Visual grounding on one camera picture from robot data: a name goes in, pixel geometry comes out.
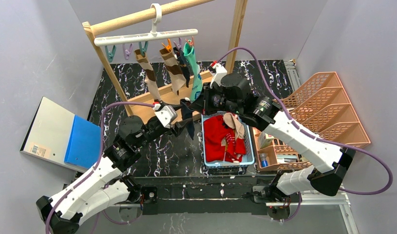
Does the grey metal rail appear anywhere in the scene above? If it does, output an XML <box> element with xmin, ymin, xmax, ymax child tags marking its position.
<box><xmin>284</xmin><ymin>59</ymin><xmax>302</xmax><ymax>92</ymax></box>

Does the red sock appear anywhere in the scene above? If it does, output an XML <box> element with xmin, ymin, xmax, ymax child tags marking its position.
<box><xmin>204</xmin><ymin>114</ymin><xmax>246</xmax><ymax>162</ymax></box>

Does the teal clothespin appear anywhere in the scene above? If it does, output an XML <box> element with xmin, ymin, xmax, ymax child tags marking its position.
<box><xmin>104</xmin><ymin>45</ymin><xmax>116</xmax><ymax>63</ymax></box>
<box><xmin>138</xmin><ymin>41</ymin><xmax>149</xmax><ymax>57</ymax></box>

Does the wooden drying rack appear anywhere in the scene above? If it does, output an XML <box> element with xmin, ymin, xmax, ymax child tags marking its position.
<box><xmin>82</xmin><ymin>0</ymin><xmax>249</xmax><ymax>125</ymax></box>

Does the blue capped bottle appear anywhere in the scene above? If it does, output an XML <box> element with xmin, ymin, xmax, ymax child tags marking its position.
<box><xmin>258</xmin><ymin>153</ymin><xmax>269</xmax><ymax>168</ymax></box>

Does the orange clothespin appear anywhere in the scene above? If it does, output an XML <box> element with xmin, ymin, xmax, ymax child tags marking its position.
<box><xmin>162</xmin><ymin>39</ymin><xmax>172</xmax><ymax>52</ymax></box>

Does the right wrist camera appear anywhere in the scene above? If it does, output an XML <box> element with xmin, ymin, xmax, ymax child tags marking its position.
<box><xmin>210</xmin><ymin>61</ymin><xmax>227</xmax><ymax>88</ymax></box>

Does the beige brown sock left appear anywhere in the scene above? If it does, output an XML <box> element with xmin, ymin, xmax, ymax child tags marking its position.
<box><xmin>134</xmin><ymin>49</ymin><xmax>162</xmax><ymax>102</ymax></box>

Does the beige brown sock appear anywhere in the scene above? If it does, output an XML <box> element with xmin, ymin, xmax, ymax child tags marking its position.
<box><xmin>159</xmin><ymin>48</ymin><xmax>186</xmax><ymax>96</ymax></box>
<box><xmin>134</xmin><ymin>49</ymin><xmax>162</xmax><ymax>102</ymax></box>

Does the coral clothespin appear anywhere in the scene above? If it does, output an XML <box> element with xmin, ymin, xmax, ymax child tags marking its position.
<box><xmin>186</xmin><ymin>36</ymin><xmax>194</xmax><ymax>47</ymax></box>

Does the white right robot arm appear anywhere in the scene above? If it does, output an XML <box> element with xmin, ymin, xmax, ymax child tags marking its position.
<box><xmin>187</xmin><ymin>74</ymin><xmax>356</xmax><ymax>200</ymax></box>

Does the mint green patterned sock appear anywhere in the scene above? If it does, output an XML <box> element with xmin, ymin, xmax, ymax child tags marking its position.
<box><xmin>183</xmin><ymin>43</ymin><xmax>203</xmax><ymax>101</ymax></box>

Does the beige brown sock right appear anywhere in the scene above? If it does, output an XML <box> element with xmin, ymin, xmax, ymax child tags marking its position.
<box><xmin>159</xmin><ymin>48</ymin><xmax>186</xmax><ymax>96</ymax></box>

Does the peach plastic desk organizer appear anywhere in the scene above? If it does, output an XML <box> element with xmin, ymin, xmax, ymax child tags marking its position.
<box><xmin>254</xmin><ymin>72</ymin><xmax>371</xmax><ymax>171</ymax></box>

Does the teal clothespin far left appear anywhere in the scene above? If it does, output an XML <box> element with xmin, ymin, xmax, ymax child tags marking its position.
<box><xmin>104</xmin><ymin>45</ymin><xmax>116</xmax><ymax>63</ymax></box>

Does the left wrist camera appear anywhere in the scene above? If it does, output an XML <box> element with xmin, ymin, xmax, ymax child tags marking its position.
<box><xmin>153</xmin><ymin>102</ymin><xmax>178</xmax><ymax>128</ymax></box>

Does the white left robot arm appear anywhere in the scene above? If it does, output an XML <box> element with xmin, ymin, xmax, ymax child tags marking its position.
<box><xmin>36</xmin><ymin>116</ymin><xmax>193</xmax><ymax>234</ymax></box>

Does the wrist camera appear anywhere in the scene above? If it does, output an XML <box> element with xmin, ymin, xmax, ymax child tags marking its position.
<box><xmin>153</xmin><ymin>102</ymin><xmax>178</xmax><ymax>128</ymax></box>
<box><xmin>210</xmin><ymin>61</ymin><xmax>227</xmax><ymax>88</ymax></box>

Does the white cardboard box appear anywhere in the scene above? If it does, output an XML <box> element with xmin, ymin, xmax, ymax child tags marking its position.
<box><xmin>257</xmin><ymin>132</ymin><xmax>274</xmax><ymax>149</ymax></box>

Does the lilac clothespin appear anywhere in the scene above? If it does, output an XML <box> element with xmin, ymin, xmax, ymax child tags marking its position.
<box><xmin>173</xmin><ymin>37</ymin><xmax>183</xmax><ymax>52</ymax></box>
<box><xmin>122</xmin><ymin>43</ymin><xmax>133</xmax><ymax>60</ymax></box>

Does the white plastic clip hanger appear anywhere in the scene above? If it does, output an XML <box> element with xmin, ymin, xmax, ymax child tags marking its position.
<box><xmin>94</xmin><ymin>3</ymin><xmax>198</xmax><ymax>46</ymax></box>

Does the light blue perforated basket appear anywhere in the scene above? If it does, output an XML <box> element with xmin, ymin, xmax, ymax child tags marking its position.
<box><xmin>201</xmin><ymin>112</ymin><xmax>255</xmax><ymax>169</ymax></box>

